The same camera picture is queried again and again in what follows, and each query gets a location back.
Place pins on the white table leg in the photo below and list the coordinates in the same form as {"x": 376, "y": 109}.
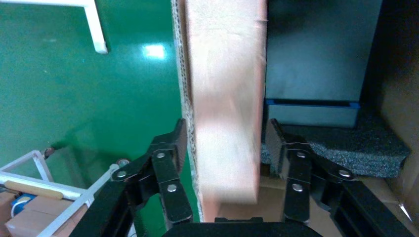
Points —
{"x": 96, "y": 32}

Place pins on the large cardboard box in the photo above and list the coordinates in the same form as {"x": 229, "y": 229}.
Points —
{"x": 226, "y": 98}

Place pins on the wooden stick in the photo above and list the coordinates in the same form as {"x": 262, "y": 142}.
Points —
{"x": 32, "y": 189}

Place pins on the dark grey foam block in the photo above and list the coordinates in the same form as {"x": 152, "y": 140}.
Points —
{"x": 360, "y": 153}

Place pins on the grey case with blue rim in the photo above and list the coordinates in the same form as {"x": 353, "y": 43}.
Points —
{"x": 314, "y": 59}

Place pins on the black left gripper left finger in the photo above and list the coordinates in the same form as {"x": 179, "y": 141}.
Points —
{"x": 167, "y": 176}

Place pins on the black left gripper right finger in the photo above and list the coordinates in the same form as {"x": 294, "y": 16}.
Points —
{"x": 296, "y": 176}

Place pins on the white metal cart frame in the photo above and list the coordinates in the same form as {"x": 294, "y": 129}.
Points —
{"x": 75, "y": 202}

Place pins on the small brown cardboard carton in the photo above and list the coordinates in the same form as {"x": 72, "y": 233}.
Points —
{"x": 36, "y": 219}

